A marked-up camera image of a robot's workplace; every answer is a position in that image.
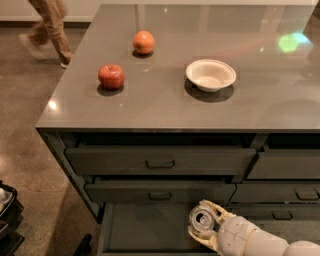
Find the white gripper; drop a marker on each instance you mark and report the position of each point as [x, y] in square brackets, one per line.
[234, 237]

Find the silver 7up can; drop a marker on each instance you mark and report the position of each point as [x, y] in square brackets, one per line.
[201, 219]

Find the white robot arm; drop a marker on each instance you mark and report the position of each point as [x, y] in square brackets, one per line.
[276, 246]

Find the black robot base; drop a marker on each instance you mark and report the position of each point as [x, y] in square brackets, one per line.
[10, 218]

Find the bottom right grey drawer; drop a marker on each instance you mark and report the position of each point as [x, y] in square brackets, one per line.
[276, 211]

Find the grey drawer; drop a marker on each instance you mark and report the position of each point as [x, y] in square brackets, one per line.
[160, 160]
[286, 164]
[276, 211]
[276, 193]
[159, 190]

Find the middle right grey drawer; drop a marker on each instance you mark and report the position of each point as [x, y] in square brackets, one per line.
[276, 193]

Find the top right grey drawer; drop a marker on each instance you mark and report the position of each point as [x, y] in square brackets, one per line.
[286, 164]

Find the middle left grey drawer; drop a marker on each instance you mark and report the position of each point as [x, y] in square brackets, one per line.
[159, 190]

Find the bottom left open drawer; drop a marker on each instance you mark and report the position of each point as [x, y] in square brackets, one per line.
[148, 229]

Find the grey counter cabinet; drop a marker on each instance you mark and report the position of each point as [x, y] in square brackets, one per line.
[272, 45]

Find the top left grey drawer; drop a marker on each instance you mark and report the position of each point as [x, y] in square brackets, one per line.
[160, 160]

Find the white paper bowl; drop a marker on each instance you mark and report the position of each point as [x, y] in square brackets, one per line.
[210, 75]

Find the red apple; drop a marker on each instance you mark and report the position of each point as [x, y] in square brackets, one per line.
[111, 76]

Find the orange fruit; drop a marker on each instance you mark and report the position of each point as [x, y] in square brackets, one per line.
[143, 42]

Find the person legs tan trousers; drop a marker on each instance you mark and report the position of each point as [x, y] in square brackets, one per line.
[49, 28]

